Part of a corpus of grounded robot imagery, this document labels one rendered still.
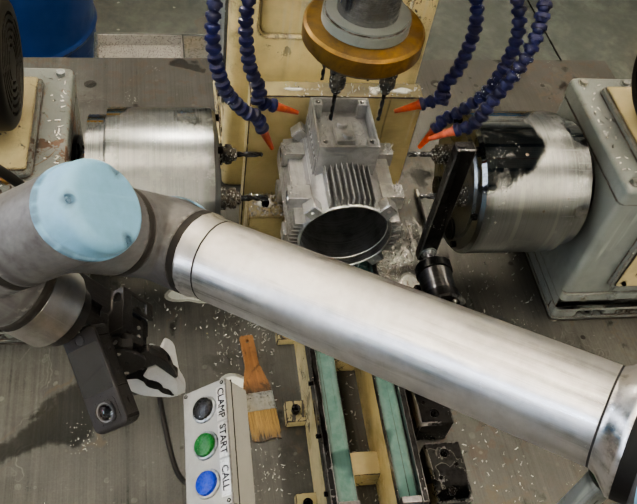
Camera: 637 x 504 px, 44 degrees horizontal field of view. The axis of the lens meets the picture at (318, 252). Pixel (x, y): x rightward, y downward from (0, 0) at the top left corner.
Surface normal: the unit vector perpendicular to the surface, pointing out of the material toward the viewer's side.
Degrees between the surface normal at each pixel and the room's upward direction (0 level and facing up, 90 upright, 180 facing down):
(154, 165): 32
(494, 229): 81
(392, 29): 0
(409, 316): 20
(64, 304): 59
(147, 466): 0
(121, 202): 49
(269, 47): 90
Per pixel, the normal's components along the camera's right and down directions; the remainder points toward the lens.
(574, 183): 0.18, 0.07
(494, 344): -0.18, -0.62
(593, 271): 0.13, 0.78
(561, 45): 0.13, -0.62
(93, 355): -0.33, 0.00
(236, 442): 0.86, -0.40
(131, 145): 0.16, -0.37
